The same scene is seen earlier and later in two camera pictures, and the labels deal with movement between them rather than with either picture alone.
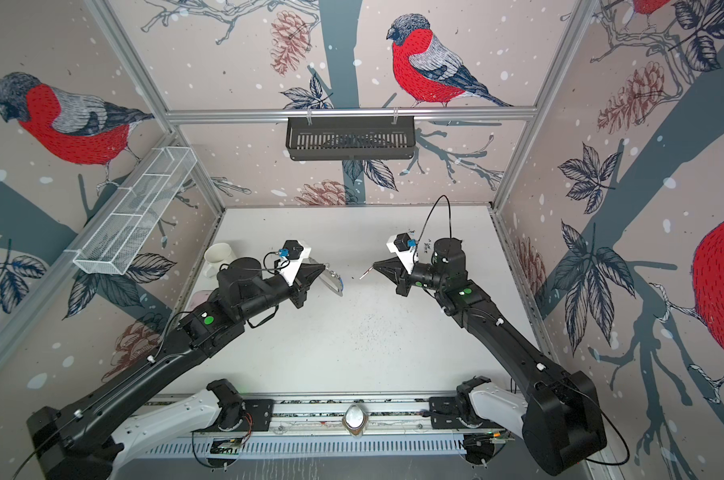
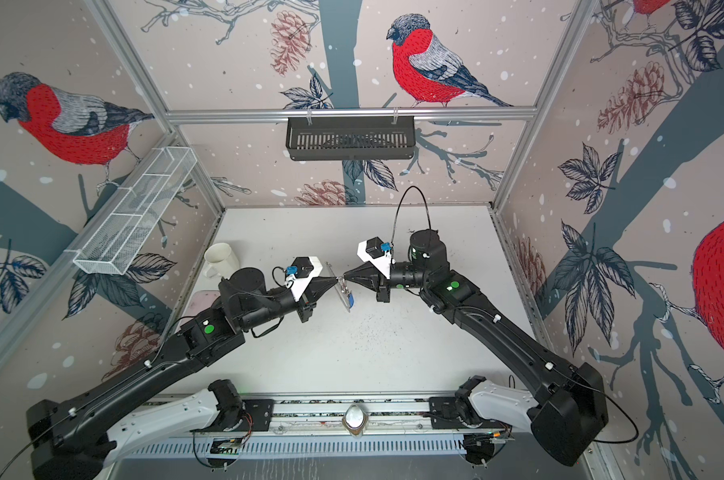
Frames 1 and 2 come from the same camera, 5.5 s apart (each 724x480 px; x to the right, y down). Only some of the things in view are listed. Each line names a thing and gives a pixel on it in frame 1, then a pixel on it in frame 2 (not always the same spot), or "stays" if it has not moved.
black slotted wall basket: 351,137 stays
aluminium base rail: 326,414 stays
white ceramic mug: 216,255 stays
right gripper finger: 392,265 -> 365,271
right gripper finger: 389,275 -> 369,282
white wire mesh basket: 112,241 stays
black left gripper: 302,284 -> 308,300
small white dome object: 355,419 stays
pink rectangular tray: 199,297 stays
